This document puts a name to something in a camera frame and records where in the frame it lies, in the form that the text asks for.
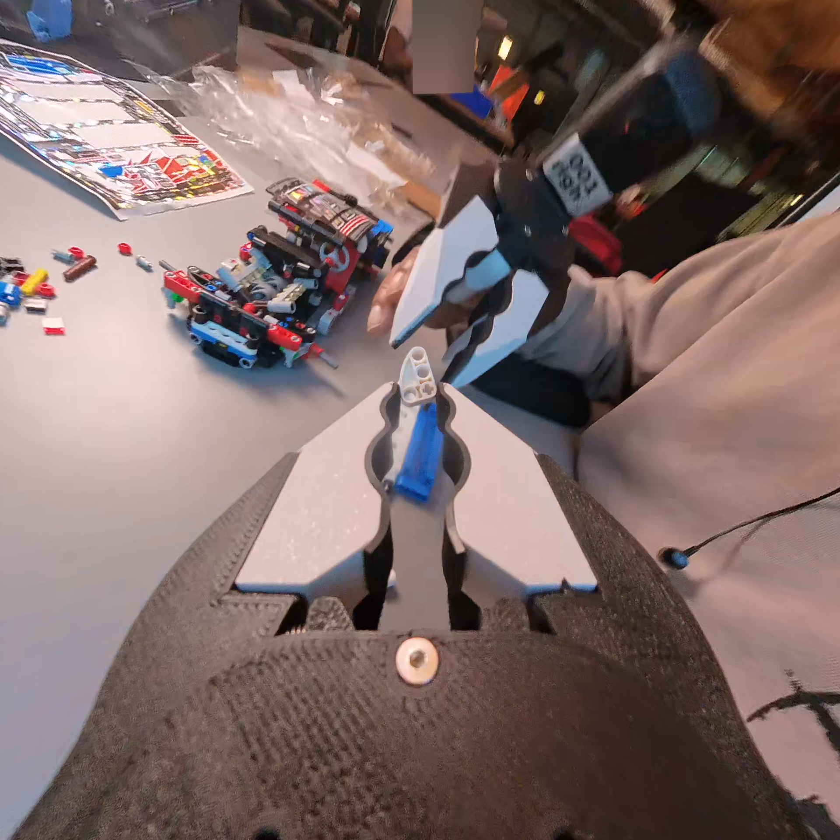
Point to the partly built lego car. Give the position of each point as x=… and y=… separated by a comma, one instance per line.
x=275, y=282

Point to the black padded wrist rest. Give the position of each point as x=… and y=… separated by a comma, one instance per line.
x=531, y=394

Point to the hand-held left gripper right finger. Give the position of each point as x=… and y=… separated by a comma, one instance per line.
x=518, y=518

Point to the pile of mixed lego pieces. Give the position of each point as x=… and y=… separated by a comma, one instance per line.
x=33, y=282

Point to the blue and white lego panel assembly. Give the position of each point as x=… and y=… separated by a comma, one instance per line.
x=420, y=459

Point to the small red lego tile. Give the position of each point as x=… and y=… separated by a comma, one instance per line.
x=54, y=326

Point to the person's torso beige hoodie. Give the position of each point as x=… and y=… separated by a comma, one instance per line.
x=722, y=492

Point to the person's right forearm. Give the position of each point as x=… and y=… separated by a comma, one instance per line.
x=689, y=308

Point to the lego sticker sheet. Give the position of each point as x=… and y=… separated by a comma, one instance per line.
x=98, y=124

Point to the white triangular lego beam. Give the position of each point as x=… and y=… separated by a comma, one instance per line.
x=408, y=375

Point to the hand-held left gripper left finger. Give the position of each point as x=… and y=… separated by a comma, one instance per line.
x=315, y=518

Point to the dark brown lego bar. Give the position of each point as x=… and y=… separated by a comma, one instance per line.
x=80, y=268

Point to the crumpled clear plastic bags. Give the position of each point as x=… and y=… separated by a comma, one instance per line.
x=295, y=124

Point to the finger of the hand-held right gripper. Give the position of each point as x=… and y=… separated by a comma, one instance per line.
x=439, y=262
x=512, y=321

